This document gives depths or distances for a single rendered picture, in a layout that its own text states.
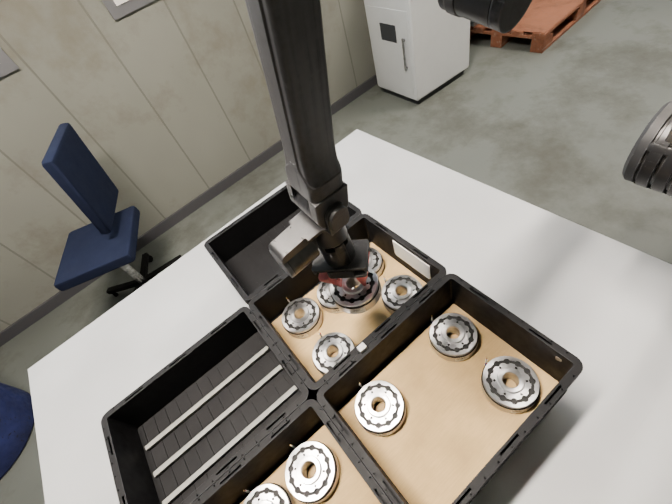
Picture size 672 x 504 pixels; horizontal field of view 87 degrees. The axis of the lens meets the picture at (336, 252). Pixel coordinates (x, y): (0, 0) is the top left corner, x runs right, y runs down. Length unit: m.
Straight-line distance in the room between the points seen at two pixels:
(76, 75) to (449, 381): 2.41
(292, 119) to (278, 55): 0.07
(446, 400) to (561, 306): 0.43
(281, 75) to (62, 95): 2.31
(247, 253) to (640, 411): 1.06
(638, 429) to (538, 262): 0.44
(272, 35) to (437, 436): 0.72
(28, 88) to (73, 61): 0.27
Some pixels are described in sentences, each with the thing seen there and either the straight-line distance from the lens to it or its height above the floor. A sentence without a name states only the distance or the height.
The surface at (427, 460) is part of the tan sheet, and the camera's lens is 0.80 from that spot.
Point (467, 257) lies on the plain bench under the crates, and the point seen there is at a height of 0.70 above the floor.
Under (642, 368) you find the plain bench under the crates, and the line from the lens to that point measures 1.07.
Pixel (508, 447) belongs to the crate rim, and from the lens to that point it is 0.72.
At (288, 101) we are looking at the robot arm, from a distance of 0.38.
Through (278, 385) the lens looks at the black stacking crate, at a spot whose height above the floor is 0.83.
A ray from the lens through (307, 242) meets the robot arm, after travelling 0.54.
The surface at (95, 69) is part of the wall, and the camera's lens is 2.62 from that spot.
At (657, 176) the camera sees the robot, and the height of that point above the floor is 1.13.
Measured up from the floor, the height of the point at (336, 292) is 1.02.
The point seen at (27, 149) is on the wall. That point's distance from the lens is 2.69.
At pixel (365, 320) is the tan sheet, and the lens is 0.90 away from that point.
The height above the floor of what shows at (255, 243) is 0.83.
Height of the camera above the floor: 1.62
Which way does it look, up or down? 49 degrees down
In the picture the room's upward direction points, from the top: 22 degrees counter-clockwise
